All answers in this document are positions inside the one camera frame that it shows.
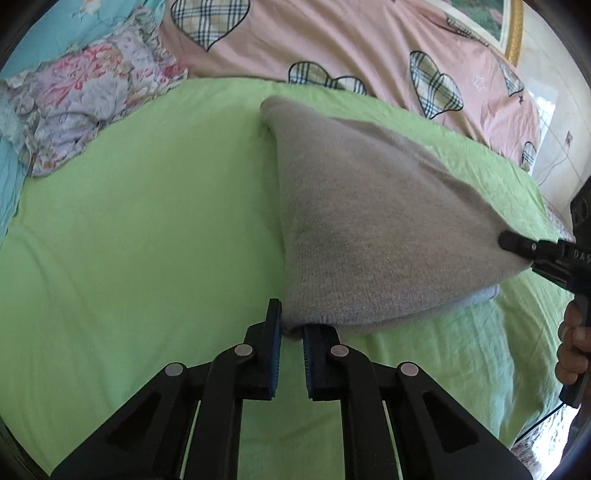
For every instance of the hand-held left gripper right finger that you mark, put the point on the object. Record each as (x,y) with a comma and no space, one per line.
(308,364)

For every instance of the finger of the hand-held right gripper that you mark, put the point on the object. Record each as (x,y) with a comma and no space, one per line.
(526,243)
(551,273)

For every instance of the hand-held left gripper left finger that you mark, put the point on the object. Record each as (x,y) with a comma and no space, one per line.
(275,350)

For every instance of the beige knit sweater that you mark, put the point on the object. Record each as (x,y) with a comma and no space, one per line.
(369,207)

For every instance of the person's right hand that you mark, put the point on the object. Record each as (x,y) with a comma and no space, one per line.
(572,350)

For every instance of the floral patterned mattress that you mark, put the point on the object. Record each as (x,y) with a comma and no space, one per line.
(545,443)

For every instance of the green bed sheet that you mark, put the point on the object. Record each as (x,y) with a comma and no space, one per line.
(138,230)

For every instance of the pink quilt with plaid hearts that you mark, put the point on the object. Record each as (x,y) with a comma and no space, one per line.
(323,37)

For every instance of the floral ruffled pillow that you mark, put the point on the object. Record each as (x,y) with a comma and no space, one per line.
(87,97)

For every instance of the light blue floral sheet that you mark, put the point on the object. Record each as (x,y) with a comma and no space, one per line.
(41,27)

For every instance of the wall socket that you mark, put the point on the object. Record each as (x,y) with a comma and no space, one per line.
(568,139)

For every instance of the gold picture frame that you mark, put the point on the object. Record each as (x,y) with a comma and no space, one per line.
(505,32)

